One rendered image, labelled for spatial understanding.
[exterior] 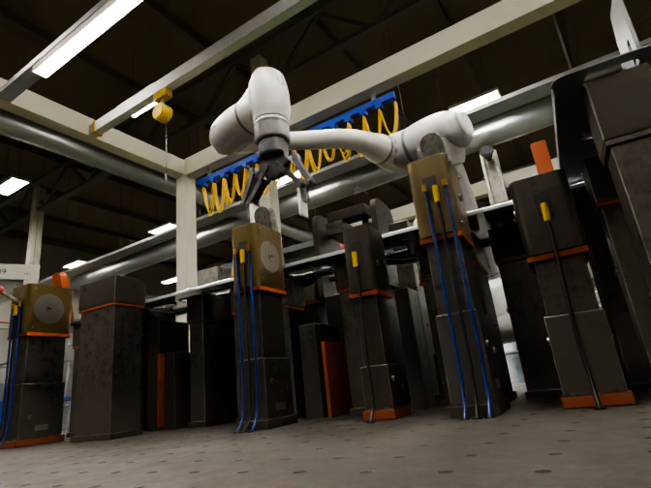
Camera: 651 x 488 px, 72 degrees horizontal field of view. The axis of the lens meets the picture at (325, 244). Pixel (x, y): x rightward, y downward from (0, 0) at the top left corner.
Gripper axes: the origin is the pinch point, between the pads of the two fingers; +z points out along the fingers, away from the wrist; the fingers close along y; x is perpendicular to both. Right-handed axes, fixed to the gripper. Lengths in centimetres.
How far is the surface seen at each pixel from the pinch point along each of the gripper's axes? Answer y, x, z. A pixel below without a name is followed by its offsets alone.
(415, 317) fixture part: -28.6, 0.2, 27.4
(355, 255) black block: -27.1, 21.4, 19.2
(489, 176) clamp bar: -45.9, -15.3, -2.1
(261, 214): -6.0, 15.6, 4.8
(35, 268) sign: 1120, -565, -333
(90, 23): 178, -65, -208
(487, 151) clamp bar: -46.9, -12.3, -6.7
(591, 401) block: -54, 24, 43
